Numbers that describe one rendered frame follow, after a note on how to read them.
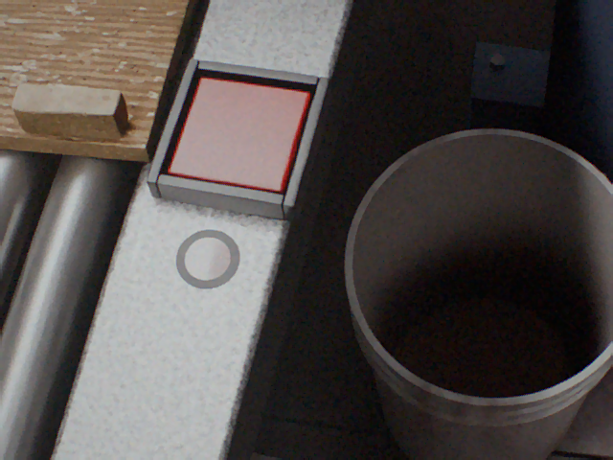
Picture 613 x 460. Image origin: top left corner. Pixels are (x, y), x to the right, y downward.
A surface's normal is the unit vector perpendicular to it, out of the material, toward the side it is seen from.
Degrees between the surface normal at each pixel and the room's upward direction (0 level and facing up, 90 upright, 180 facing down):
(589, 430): 0
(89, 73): 0
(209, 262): 0
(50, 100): 12
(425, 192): 87
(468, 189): 87
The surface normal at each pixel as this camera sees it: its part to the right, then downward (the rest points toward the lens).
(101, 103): -0.11, -0.43
